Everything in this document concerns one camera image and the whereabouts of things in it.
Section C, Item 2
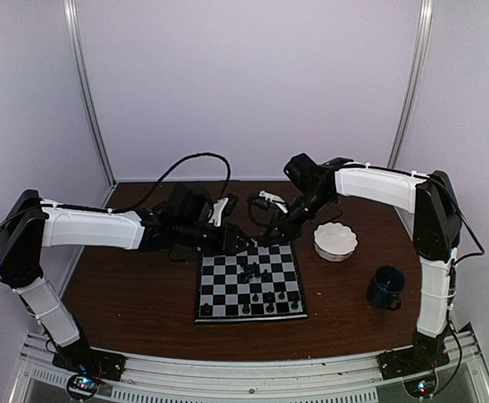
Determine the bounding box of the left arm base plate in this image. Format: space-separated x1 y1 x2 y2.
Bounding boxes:
52 348 126 381

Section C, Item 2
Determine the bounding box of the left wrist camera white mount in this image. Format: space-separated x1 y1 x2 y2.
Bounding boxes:
208 193 239 227

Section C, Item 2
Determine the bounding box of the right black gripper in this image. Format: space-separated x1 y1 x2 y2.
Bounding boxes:
262 187 334 246

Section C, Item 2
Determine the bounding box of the white scalloped bowl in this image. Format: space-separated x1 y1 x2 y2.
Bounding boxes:
313 222 358 262

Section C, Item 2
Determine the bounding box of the aluminium frame post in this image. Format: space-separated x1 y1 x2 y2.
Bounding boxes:
387 0 434 169
63 0 117 187

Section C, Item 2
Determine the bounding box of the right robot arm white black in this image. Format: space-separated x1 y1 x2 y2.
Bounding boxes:
247 154 469 371

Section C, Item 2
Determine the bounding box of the aluminium front rail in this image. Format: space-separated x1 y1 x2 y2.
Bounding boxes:
8 322 489 403

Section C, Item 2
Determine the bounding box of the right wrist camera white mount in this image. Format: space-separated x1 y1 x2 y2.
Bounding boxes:
248 190 288 214

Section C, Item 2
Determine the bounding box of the black grey chessboard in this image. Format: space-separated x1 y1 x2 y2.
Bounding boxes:
195 243 308 324

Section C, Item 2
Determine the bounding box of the pile of black chess pieces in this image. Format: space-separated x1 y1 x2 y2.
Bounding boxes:
238 263 270 284

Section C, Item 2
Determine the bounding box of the dark blue mug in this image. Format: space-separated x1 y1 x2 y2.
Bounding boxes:
366 265 406 311

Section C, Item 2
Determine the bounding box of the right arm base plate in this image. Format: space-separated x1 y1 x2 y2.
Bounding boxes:
377 347 450 380

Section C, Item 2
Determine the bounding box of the black chess king piece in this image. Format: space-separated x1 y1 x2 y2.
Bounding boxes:
241 301 250 315

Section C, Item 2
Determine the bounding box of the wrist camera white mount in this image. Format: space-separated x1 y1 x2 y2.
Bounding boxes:
248 190 288 214
208 193 239 227

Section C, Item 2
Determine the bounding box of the black bishop back row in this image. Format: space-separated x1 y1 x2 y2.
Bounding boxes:
266 301 275 313

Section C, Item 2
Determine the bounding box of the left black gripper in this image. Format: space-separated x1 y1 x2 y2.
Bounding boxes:
176 218 255 256

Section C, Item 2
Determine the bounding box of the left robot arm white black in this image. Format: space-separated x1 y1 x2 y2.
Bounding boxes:
0 183 253 373

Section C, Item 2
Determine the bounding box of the left aluminium frame post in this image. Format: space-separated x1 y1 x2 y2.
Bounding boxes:
63 0 117 187

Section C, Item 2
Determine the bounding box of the right aluminium frame post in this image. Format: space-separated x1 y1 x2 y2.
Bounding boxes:
387 0 434 169

